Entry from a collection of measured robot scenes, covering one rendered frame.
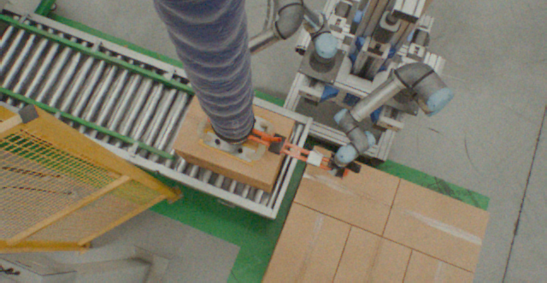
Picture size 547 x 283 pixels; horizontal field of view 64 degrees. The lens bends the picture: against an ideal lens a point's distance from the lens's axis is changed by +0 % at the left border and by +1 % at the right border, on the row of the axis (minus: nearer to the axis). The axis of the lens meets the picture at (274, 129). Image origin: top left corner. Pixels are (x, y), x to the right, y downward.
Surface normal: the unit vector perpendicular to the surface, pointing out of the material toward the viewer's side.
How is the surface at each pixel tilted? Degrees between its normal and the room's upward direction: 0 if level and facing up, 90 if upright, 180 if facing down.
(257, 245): 0
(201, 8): 75
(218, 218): 0
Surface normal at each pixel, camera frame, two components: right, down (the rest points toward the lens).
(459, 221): 0.01, -0.25
